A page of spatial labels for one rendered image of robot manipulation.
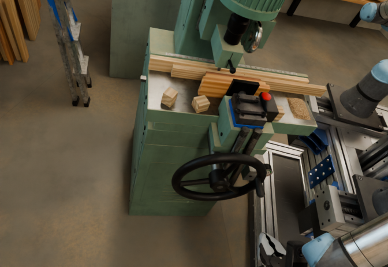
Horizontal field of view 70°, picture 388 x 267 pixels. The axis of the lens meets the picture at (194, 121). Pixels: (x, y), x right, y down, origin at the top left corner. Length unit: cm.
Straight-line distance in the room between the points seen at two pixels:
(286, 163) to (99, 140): 119
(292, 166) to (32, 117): 165
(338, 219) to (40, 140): 158
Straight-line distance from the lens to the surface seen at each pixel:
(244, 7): 76
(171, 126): 91
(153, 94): 89
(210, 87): 91
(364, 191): 115
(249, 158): 78
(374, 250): 66
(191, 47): 113
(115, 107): 202
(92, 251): 159
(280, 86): 109
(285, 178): 180
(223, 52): 86
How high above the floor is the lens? 154
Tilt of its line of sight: 49 degrees down
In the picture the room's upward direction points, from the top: 23 degrees clockwise
